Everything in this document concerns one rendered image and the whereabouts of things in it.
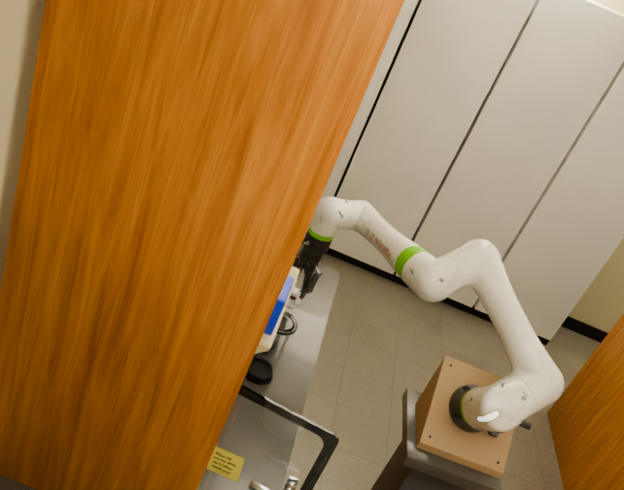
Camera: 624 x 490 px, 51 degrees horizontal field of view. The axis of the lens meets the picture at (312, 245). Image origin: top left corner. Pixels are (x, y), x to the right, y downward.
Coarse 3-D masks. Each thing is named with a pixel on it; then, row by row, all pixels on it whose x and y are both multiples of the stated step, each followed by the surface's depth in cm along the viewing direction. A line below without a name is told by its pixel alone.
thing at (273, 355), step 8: (288, 312) 201; (288, 320) 200; (280, 328) 202; (288, 328) 200; (296, 328) 196; (280, 336) 194; (288, 336) 195; (272, 344) 195; (280, 344) 196; (264, 352) 197; (272, 352) 197; (280, 352) 198; (256, 360) 199; (264, 360) 198; (272, 360) 199; (248, 368) 203; (256, 368) 200; (264, 368) 200; (272, 368) 201; (264, 376) 202
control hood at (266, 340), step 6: (294, 270) 156; (294, 276) 154; (294, 282) 151; (288, 300) 145; (282, 312) 140; (276, 324) 136; (276, 330) 135; (264, 336) 131; (270, 336) 132; (264, 342) 130; (270, 342) 130; (258, 348) 130; (264, 348) 130
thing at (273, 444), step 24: (240, 408) 137; (264, 408) 135; (240, 432) 140; (264, 432) 138; (288, 432) 136; (312, 432) 134; (240, 456) 143; (264, 456) 141; (288, 456) 139; (312, 456) 137; (216, 480) 148; (240, 480) 146; (264, 480) 143; (288, 480) 141; (312, 480) 139
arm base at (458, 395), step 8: (472, 384) 209; (456, 392) 208; (464, 392) 205; (456, 400) 206; (456, 408) 204; (456, 416) 206; (456, 424) 206; (464, 424) 204; (520, 424) 206; (528, 424) 206; (472, 432) 206; (488, 432) 207; (496, 432) 206; (504, 432) 203
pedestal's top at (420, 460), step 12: (408, 396) 225; (408, 408) 219; (408, 420) 214; (408, 432) 210; (408, 444) 205; (408, 456) 201; (420, 456) 202; (432, 456) 204; (420, 468) 202; (432, 468) 201; (444, 468) 202; (456, 468) 204; (468, 468) 206; (456, 480) 203; (468, 480) 202; (480, 480) 203; (492, 480) 205
